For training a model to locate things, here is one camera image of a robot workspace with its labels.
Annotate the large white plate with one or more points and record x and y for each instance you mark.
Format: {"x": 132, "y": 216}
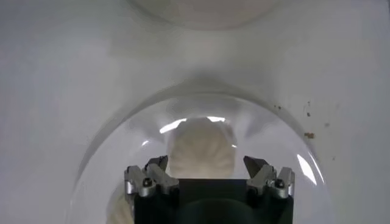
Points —
{"x": 274, "y": 146}

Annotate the white steamed baozi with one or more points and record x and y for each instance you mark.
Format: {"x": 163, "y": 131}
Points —
{"x": 201, "y": 149}
{"x": 120, "y": 211}

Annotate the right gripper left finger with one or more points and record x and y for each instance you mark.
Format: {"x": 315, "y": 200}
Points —
{"x": 158, "y": 179}

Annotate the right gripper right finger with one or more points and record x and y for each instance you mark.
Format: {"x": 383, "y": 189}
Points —
{"x": 265, "y": 179}

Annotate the white electric cooker base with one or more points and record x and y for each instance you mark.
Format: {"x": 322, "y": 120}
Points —
{"x": 204, "y": 13}

